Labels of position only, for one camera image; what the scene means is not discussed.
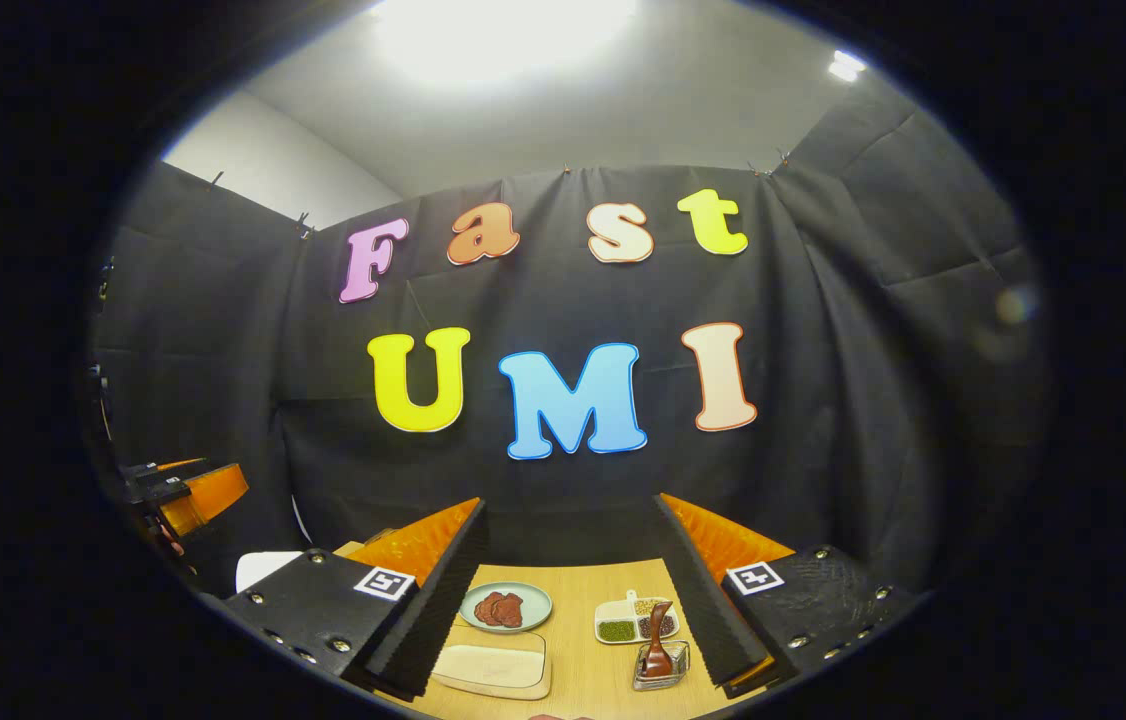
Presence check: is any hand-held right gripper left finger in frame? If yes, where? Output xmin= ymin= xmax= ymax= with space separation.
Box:
xmin=223 ymin=498 xmax=490 ymax=701

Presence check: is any white divided bean dish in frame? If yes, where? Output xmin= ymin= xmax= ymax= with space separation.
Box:
xmin=594 ymin=590 xmax=681 ymax=645

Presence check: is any pale green plate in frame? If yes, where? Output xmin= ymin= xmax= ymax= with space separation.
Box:
xmin=459 ymin=582 xmax=554 ymax=635

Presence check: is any brown wooden spoon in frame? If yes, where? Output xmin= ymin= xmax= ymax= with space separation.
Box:
xmin=643 ymin=601 xmax=676 ymax=681

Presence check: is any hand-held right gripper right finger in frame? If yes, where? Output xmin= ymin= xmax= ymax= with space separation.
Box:
xmin=651 ymin=493 xmax=924 ymax=699

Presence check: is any clear rice tray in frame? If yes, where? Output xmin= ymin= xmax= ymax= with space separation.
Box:
xmin=431 ymin=628 xmax=554 ymax=701

